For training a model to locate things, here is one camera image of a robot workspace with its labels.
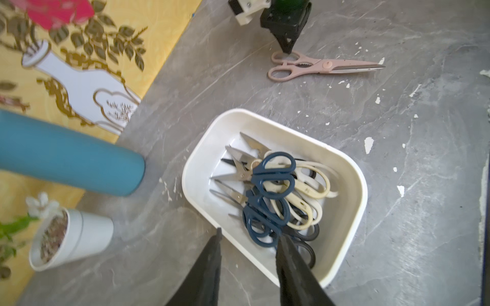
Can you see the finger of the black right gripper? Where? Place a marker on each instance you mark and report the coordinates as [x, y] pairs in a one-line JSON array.
[[286, 39]]

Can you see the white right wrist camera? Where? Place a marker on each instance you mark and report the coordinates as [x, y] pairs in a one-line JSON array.
[[244, 9]]

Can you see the dark teal scissors back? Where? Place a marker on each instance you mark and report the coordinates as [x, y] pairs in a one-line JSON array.
[[276, 167]]

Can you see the small teal scissors front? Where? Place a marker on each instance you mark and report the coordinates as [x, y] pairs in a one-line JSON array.
[[255, 221]]

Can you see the white plastic storage box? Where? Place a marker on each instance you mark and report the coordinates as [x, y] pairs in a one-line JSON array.
[[342, 214]]

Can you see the pink scissors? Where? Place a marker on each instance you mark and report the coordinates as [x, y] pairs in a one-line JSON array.
[[296, 64]]

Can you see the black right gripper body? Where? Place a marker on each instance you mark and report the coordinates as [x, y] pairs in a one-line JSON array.
[[286, 18]]

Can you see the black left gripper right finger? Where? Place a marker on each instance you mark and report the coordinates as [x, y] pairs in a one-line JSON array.
[[298, 285]]

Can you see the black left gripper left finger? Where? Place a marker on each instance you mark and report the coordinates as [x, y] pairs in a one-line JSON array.
[[201, 285]]

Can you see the dark teal scissors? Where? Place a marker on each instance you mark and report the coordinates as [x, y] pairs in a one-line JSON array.
[[276, 223], [276, 167]]

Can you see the white artificial tulip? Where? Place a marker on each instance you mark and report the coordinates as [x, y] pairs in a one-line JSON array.
[[38, 208]]

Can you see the cream white kitchen scissors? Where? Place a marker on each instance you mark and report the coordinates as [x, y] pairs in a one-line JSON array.
[[279, 187]]

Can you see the black scissors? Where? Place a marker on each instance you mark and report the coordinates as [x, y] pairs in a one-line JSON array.
[[306, 237]]

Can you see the teal cylindrical vase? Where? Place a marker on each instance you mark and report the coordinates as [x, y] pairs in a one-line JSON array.
[[53, 153]]

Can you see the white handled scissors front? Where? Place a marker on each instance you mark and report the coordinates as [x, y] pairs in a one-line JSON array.
[[311, 181]]

